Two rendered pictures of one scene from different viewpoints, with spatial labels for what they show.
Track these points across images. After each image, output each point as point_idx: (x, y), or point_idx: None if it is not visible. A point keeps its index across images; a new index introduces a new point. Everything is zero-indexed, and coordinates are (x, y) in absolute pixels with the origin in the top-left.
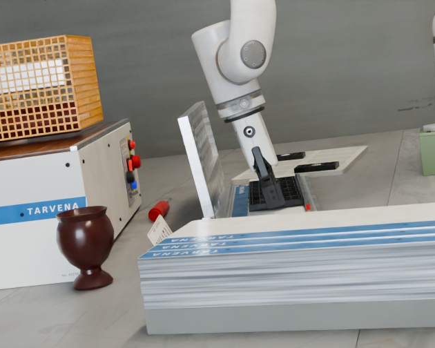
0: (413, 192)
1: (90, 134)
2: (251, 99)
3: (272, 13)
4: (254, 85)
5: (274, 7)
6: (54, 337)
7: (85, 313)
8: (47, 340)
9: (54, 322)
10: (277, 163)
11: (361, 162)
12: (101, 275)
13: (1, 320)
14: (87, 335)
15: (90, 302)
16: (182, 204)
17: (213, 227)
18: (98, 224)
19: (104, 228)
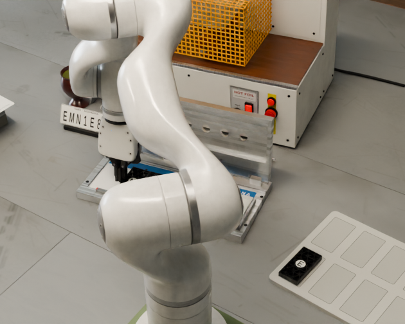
0: (112, 271)
1: (187, 60)
2: (102, 108)
3: (71, 69)
4: (103, 104)
5: (74, 68)
6: (11, 87)
7: (32, 96)
8: (10, 85)
9: (33, 89)
10: (100, 153)
11: (324, 319)
12: (71, 101)
13: (59, 77)
14: (2, 94)
15: (47, 99)
16: (271, 169)
17: None
18: (61, 80)
19: (62, 83)
